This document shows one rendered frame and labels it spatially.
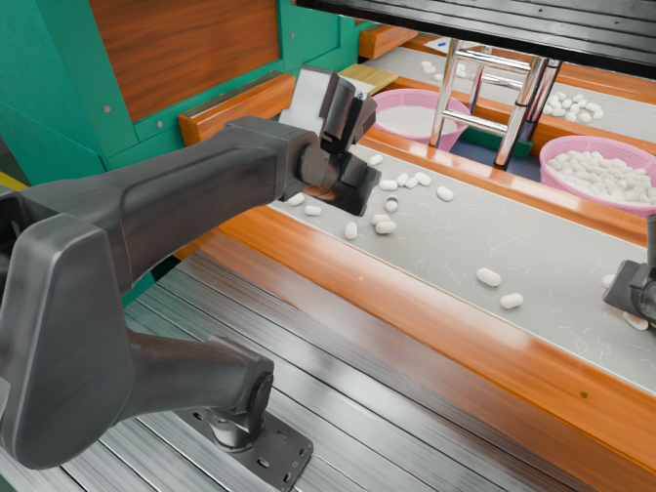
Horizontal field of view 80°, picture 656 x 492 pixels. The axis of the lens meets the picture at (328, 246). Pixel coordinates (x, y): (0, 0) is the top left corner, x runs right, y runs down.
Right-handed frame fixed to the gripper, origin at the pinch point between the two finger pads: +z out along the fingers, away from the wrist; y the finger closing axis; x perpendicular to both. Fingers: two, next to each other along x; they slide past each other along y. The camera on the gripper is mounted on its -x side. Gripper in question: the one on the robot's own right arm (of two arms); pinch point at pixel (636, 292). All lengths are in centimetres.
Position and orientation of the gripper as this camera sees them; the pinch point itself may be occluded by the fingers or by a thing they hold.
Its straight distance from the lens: 76.5
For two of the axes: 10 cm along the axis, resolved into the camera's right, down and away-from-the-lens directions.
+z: 4.3, 0.3, 9.0
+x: -3.9, 9.1, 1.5
